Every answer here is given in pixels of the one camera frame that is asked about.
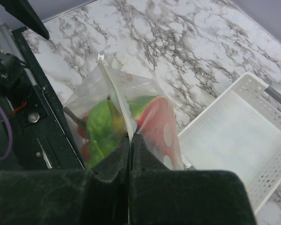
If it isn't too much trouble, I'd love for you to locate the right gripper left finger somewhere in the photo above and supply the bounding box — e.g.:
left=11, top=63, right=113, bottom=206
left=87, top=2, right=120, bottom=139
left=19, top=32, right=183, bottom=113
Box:
left=0, top=137, right=130, bottom=225

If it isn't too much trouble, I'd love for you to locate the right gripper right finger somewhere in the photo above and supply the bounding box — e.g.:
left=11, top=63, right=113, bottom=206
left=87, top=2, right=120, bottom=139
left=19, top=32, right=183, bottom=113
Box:
left=130, top=135, right=256, bottom=225

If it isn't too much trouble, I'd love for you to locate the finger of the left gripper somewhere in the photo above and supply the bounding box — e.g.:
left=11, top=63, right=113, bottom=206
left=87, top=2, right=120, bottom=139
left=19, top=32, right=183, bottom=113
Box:
left=0, top=0, right=50, bottom=39

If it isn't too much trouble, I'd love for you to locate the green round guava fruit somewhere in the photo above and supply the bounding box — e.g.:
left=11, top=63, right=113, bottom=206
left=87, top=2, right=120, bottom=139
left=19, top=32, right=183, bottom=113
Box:
left=86, top=100, right=119, bottom=169

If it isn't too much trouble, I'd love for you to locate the red lychee bunch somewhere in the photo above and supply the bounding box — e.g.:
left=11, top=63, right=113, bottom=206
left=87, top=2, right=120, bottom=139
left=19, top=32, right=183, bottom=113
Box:
left=77, top=126, right=91, bottom=162

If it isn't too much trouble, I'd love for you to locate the red watermelon slice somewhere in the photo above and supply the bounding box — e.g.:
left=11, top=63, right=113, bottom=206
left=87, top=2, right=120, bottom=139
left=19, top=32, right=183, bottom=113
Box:
left=128, top=96, right=180, bottom=157

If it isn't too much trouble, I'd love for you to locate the clear dotted zip bag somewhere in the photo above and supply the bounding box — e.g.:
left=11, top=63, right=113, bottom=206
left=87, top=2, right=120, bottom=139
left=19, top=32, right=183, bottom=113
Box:
left=63, top=54, right=185, bottom=170

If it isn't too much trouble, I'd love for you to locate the white perforated plastic basket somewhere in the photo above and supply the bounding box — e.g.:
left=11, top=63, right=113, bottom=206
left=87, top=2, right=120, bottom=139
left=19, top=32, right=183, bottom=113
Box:
left=178, top=72, right=281, bottom=213

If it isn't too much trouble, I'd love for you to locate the yellow bell pepper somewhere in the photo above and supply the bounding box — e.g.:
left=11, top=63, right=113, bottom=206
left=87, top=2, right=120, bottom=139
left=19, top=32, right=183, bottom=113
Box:
left=107, top=96, right=127, bottom=138

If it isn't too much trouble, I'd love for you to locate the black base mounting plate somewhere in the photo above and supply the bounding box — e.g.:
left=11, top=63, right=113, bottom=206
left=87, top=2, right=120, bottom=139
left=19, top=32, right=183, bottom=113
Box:
left=0, top=24, right=83, bottom=171

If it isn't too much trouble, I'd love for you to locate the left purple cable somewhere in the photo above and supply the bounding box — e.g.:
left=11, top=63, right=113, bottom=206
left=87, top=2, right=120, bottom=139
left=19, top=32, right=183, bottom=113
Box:
left=0, top=96, right=14, bottom=161

